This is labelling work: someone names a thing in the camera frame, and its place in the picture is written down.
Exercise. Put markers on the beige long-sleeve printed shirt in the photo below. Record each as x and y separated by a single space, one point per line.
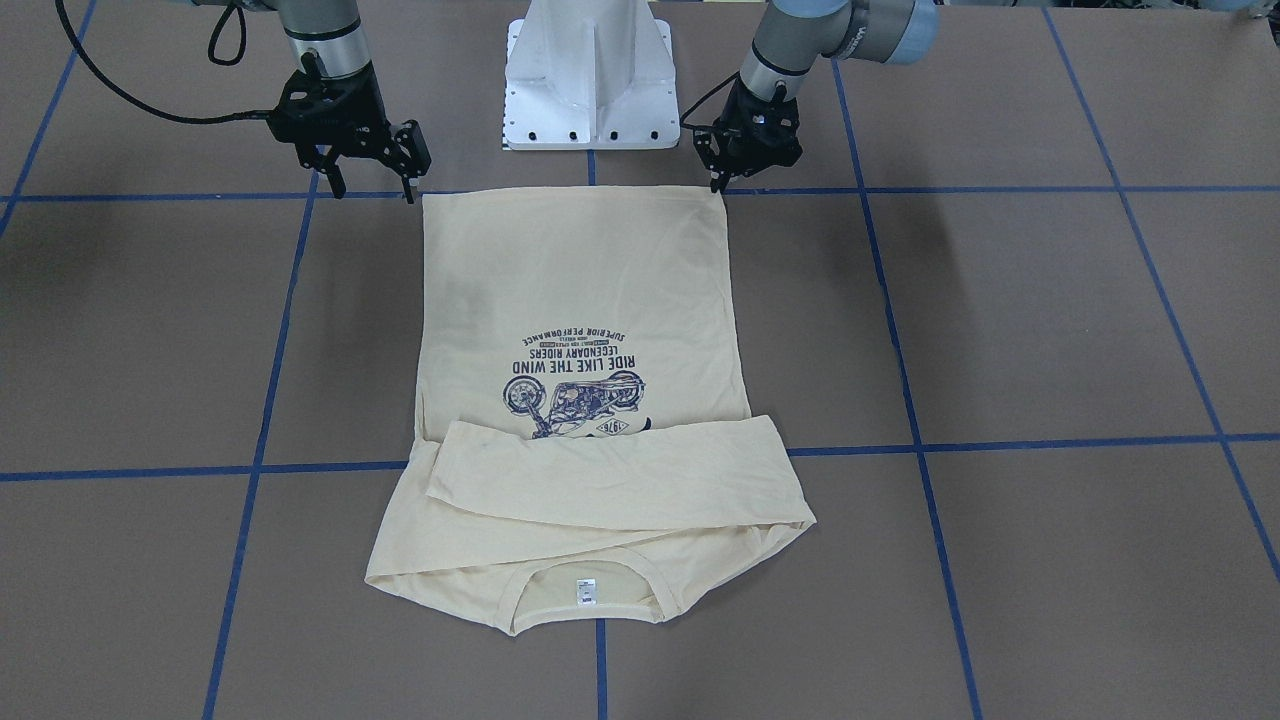
583 443

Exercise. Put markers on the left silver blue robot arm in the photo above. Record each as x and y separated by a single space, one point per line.
793 35

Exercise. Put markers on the white camera mast pedestal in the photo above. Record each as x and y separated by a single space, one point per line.
590 75

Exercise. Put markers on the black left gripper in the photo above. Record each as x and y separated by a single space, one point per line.
783 135

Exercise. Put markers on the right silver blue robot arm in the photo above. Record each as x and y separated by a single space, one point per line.
331 29

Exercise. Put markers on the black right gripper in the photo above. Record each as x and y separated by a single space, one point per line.
362 108

